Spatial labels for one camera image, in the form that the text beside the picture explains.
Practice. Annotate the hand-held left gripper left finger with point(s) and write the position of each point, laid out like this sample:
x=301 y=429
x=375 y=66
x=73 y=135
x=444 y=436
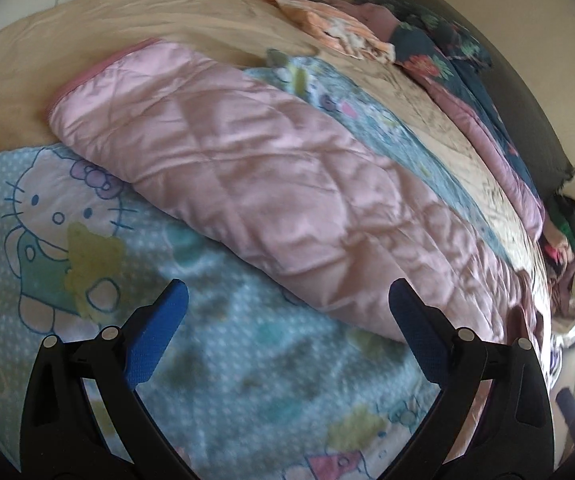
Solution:
x=157 y=330

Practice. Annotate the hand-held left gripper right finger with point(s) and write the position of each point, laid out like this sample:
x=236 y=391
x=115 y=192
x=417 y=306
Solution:
x=417 y=330

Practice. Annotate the pink quilted comforter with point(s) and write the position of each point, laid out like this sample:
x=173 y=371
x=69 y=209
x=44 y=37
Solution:
x=247 y=170

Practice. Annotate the pile of clothes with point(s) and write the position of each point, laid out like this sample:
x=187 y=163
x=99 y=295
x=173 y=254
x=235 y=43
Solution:
x=567 y=260

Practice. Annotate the blue cartoon cat printed blanket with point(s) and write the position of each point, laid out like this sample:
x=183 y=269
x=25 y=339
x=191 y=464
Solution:
x=247 y=360

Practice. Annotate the dark grey headboard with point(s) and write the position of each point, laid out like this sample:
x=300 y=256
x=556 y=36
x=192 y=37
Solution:
x=507 y=85

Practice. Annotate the dark floral quilt mauve lining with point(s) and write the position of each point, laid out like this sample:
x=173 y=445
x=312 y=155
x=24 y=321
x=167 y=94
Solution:
x=427 y=45

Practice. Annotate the bed with beige sheet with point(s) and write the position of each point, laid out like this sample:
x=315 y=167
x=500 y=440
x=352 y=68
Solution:
x=142 y=20

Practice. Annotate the orange floral cloth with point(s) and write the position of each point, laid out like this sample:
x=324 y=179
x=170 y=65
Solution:
x=317 y=20

